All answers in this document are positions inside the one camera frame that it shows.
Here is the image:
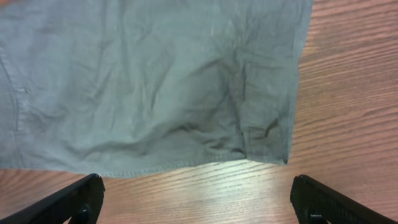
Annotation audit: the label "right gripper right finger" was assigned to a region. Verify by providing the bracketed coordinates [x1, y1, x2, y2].
[290, 175, 397, 224]

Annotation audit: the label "grey shorts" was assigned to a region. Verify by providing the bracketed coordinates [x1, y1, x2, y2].
[1, 0, 313, 178]

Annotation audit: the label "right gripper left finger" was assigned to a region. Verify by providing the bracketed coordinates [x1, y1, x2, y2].
[1, 174, 105, 224]

